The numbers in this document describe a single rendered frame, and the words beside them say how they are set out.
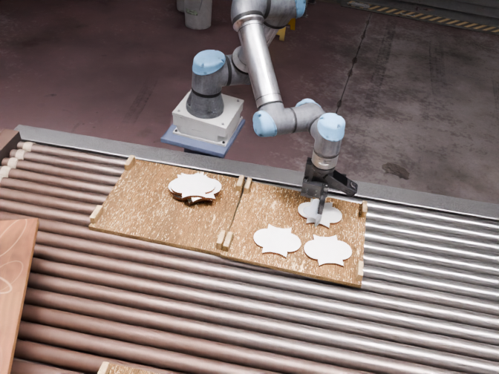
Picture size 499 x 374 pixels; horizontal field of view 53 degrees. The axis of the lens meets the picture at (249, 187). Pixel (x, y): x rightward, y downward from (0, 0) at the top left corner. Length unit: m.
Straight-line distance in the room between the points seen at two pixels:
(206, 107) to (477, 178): 2.27
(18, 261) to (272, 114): 0.77
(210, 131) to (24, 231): 0.83
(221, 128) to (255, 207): 0.44
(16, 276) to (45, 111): 2.67
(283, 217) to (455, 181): 2.17
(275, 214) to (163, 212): 0.35
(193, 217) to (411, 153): 2.42
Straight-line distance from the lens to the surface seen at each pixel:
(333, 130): 1.38
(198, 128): 1.96
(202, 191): 1.58
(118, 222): 1.56
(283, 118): 1.41
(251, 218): 1.57
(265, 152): 3.42
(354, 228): 1.60
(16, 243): 1.42
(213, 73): 1.87
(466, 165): 3.79
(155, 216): 1.57
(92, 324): 1.36
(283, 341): 1.32
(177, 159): 1.82
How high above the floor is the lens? 2.02
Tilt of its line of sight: 40 degrees down
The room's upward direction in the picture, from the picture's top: 6 degrees clockwise
